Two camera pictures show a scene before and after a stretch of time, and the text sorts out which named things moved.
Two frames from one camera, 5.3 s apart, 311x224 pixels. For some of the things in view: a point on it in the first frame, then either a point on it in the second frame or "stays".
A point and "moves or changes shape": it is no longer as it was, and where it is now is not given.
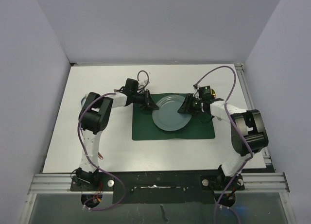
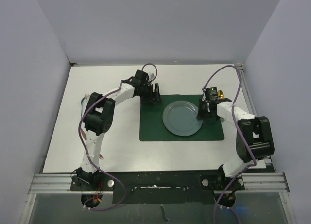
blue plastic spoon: (83, 101) stays
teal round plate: (167, 117) moves or changes shape
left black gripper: (149, 103) -> (152, 96)
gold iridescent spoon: (213, 92) -> (220, 94)
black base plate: (157, 187) stays
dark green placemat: (144, 128) moves or changes shape
